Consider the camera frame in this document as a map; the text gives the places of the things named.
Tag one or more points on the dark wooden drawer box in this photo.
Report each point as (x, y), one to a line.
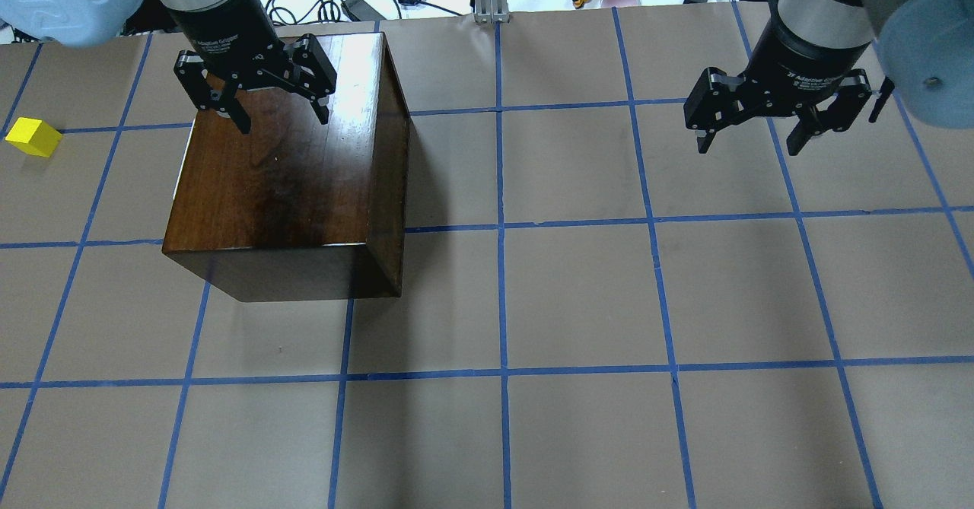
(298, 210)

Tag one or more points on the yellow block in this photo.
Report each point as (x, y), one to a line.
(34, 137)

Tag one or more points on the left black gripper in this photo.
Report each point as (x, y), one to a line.
(226, 35)

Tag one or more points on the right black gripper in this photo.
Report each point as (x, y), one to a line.
(799, 56)

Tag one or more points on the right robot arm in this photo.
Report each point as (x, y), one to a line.
(925, 49)

